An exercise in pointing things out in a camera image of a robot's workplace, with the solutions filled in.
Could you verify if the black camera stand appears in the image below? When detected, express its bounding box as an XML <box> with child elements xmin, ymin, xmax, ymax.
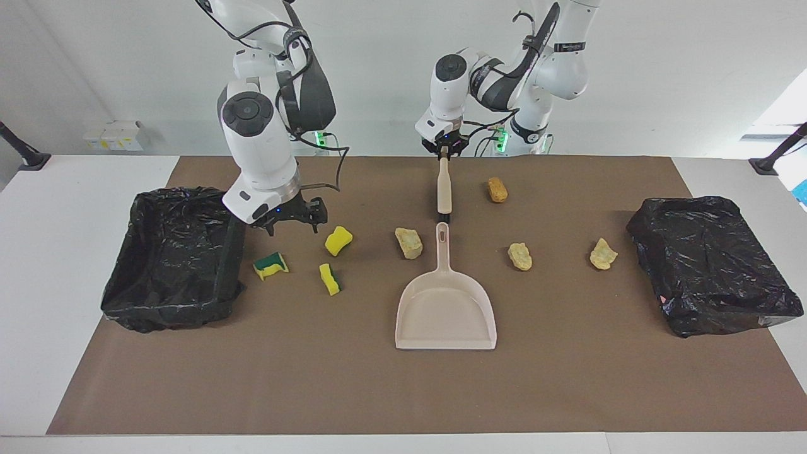
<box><xmin>0</xmin><ymin>121</ymin><xmax>52</xmax><ymax>172</ymax></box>
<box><xmin>748</xmin><ymin>122</ymin><xmax>807</xmax><ymax>177</ymax></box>

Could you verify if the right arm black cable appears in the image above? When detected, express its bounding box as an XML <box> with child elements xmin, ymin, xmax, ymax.
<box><xmin>277</xmin><ymin>19</ymin><xmax>351</xmax><ymax>193</ymax></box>

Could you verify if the brown table mat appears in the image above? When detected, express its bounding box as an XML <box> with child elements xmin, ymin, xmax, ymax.
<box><xmin>46</xmin><ymin>156</ymin><xmax>807</xmax><ymax>436</ymax></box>

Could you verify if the white wall socket box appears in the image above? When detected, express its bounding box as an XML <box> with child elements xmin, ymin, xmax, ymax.
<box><xmin>83</xmin><ymin>120</ymin><xmax>145</xmax><ymax>153</ymax></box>

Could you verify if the notched yellow green sponge piece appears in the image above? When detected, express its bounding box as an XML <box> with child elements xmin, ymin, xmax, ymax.
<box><xmin>253</xmin><ymin>252</ymin><xmax>290</xmax><ymax>282</ymax></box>

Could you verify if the pale yellow sponge chunk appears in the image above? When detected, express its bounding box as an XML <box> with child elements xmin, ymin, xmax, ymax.
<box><xmin>589</xmin><ymin>237</ymin><xmax>619</xmax><ymax>271</ymax></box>
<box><xmin>508</xmin><ymin>242</ymin><xmax>533</xmax><ymax>272</ymax></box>
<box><xmin>395</xmin><ymin>227</ymin><xmax>424</xmax><ymax>260</ymax></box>

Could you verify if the beige hand brush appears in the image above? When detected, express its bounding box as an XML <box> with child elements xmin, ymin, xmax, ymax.
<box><xmin>436</xmin><ymin>156</ymin><xmax>455</xmax><ymax>223</ymax></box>

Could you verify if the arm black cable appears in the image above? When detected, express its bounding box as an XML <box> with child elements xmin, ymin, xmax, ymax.
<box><xmin>462</xmin><ymin>110</ymin><xmax>525</xmax><ymax>158</ymax></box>
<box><xmin>277</xmin><ymin>19</ymin><xmax>351</xmax><ymax>193</ymax></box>

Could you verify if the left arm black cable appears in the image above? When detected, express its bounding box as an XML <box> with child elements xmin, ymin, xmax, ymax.
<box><xmin>462</xmin><ymin>110</ymin><xmax>525</xmax><ymax>158</ymax></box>

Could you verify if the beige plastic dustpan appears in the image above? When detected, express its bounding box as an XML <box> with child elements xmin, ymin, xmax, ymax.
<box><xmin>395</xmin><ymin>222</ymin><xmax>498</xmax><ymax>351</ymax></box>

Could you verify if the black bag lined bin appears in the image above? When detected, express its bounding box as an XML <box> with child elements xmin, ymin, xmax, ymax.
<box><xmin>101</xmin><ymin>186</ymin><xmax>248</xmax><ymax>334</ymax></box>

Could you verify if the small yellow green sponge piece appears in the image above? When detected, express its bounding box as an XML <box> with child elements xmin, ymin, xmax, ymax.
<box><xmin>318</xmin><ymin>263</ymin><xmax>343</xmax><ymax>297</ymax></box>

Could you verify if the black bag bin, pink spot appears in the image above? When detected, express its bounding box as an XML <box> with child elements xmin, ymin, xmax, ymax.
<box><xmin>625</xmin><ymin>196</ymin><xmax>805</xmax><ymax>339</ymax></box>

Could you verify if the plain yellow sponge piece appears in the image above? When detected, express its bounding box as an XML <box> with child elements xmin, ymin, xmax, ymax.
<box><xmin>325</xmin><ymin>226</ymin><xmax>354</xmax><ymax>257</ymax></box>

